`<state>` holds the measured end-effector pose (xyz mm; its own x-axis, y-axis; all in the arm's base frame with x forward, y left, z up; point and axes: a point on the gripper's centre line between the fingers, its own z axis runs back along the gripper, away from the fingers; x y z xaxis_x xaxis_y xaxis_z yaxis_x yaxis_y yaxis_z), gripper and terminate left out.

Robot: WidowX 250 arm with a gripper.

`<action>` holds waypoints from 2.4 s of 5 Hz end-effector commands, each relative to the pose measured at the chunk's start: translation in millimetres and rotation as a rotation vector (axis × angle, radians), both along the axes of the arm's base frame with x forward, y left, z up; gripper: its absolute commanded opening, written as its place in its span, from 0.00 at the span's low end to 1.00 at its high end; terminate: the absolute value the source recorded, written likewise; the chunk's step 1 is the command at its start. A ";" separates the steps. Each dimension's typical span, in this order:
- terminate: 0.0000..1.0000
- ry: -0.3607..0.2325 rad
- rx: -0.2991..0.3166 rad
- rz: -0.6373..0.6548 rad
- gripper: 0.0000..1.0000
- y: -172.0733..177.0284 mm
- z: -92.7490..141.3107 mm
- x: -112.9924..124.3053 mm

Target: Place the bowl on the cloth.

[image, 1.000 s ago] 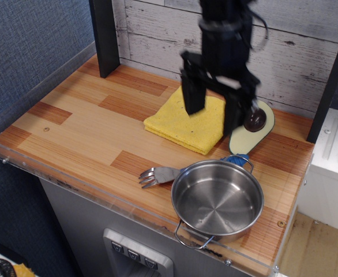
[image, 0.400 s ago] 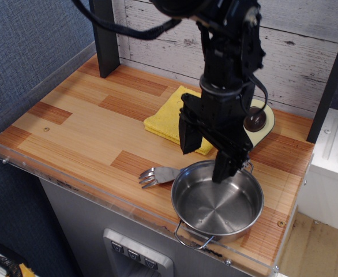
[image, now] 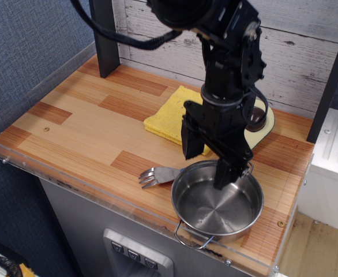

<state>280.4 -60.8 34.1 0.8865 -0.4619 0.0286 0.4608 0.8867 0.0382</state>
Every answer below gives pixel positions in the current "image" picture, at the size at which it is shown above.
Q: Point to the black left post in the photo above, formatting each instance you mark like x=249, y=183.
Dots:
x=107, y=50

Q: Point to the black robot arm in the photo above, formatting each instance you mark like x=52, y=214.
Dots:
x=230, y=35

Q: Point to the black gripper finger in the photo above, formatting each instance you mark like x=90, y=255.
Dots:
x=227, y=173
x=192, y=145

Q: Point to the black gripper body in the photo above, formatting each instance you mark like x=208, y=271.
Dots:
x=222, y=128

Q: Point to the toy avocado half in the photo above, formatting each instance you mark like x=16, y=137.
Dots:
x=254, y=135

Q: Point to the black post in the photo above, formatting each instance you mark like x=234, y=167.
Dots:
x=324, y=104
x=107, y=50

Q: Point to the yellow tape piece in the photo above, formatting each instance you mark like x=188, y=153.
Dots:
x=26, y=272

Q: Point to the yellow folded cloth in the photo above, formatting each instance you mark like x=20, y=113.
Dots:
x=167, y=122

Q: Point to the clear acrylic guard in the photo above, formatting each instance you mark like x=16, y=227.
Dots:
x=86, y=133

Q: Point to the blue handled metal fork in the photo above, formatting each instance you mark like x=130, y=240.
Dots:
x=158, y=175

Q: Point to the black right post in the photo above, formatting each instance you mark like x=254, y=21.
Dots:
x=324, y=104

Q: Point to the grey toy fridge cabinet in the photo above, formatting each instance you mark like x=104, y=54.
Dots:
x=84, y=217

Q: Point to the silver dispenser button panel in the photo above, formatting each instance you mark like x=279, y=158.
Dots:
x=131, y=258

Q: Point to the small steel pot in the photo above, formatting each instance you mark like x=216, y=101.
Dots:
x=216, y=213

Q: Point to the white toy sink unit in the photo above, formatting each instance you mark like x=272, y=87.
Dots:
x=318, y=195

